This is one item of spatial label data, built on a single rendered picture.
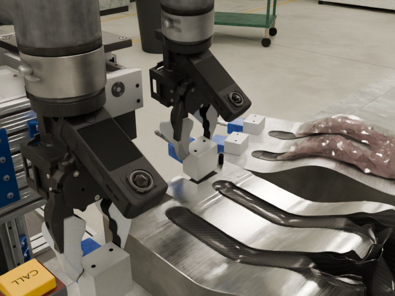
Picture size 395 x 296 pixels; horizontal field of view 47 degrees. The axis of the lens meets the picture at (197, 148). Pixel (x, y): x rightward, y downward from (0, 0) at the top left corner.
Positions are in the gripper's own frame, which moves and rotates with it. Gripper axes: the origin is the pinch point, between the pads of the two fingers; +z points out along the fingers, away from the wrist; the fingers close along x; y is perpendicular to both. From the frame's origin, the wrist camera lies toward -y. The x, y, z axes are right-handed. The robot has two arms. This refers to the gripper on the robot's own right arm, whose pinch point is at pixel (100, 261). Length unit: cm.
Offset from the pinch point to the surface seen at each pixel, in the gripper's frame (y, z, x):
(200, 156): 9.6, 0.7, -26.9
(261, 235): -5.9, 6.6, -23.4
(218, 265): -5.4, 6.7, -14.5
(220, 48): 276, 95, -342
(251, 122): 20, 7, -54
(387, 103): 10, 15, -108
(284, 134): 14, 10, -60
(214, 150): 9.6, 0.9, -30.3
